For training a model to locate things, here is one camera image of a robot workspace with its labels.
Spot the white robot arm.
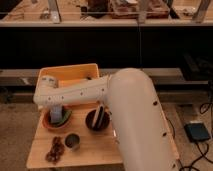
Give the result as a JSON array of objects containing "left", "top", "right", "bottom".
[{"left": 34, "top": 68, "right": 178, "bottom": 171}]

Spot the yellow plastic bin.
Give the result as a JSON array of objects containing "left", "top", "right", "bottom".
[{"left": 34, "top": 63, "right": 101, "bottom": 108}]

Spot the dark spatula in bowl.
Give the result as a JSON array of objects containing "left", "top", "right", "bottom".
[{"left": 92, "top": 105, "right": 104, "bottom": 129}]

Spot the black bowl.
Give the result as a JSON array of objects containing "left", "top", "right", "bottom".
[{"left": 85, "top": 110, "right": 110, "bottom": 131}]

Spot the black foot pedal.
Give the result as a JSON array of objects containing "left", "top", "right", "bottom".
[{"left": 184, "top": 123, "right": 210, "bottom": 142}]

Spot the wooden table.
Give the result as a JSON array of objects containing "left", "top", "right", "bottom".
[{"left": 26, "top": 77, "right": 180, "bottom": 170}]

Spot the green vegetable toy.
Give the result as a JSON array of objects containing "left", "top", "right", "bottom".
[{"left": 53, "top": 110, "right": 72, "bottom": 127}]

